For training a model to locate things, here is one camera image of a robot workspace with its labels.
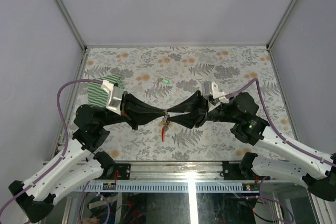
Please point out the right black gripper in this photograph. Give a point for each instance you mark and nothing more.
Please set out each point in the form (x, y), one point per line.
(196, 110)

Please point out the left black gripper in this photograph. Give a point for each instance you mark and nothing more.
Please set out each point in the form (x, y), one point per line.
(137, 112)

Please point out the grey red key ring holder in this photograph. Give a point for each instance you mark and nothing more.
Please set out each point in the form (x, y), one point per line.
(165, 124)

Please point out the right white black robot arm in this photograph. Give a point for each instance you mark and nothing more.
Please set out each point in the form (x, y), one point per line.
(302, 165)

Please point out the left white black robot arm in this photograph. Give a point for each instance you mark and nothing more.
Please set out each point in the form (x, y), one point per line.
(80, 161)

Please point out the green striped cloth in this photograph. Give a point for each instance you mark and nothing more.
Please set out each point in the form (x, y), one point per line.
(97, 96)

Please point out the green key tag centre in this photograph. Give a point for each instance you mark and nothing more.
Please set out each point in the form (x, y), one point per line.
(165, 81)

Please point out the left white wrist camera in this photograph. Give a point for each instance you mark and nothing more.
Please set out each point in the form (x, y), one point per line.
(115, 95)

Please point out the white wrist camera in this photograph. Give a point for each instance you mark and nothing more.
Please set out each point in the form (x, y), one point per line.
(115, 95)
(214, 97)

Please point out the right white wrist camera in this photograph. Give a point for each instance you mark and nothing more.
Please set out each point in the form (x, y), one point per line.
(214, 97)

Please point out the aluminium front rail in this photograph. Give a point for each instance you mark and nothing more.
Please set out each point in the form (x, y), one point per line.
(153, 177)

